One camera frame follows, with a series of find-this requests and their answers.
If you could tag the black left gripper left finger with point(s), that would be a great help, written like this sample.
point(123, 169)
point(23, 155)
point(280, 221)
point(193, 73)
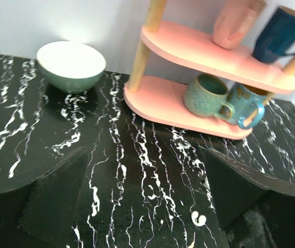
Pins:
point(50, 210)

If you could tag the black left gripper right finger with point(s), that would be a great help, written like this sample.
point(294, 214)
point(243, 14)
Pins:
point(236, 187)

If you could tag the white earbud near front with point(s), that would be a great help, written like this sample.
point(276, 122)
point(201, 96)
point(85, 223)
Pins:
point(198, 220)

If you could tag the blue butterfly ceramic mug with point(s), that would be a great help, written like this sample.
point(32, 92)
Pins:
point(246, 99)

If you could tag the green speckled ceramic mug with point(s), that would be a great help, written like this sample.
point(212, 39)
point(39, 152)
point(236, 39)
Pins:
point(207, 97)

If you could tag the pink three-tier wooden shelf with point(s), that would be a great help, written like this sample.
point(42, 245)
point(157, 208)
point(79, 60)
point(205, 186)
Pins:
point(161, 99)

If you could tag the green white ceramic bowl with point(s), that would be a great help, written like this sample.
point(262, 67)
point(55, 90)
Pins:
point(71, 67)

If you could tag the pink ceramic mug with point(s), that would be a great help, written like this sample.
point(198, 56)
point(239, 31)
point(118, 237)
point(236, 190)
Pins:
point(234, 22)

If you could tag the dark blue ceramic mug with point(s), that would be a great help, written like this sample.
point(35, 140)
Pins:
point(277, 36)

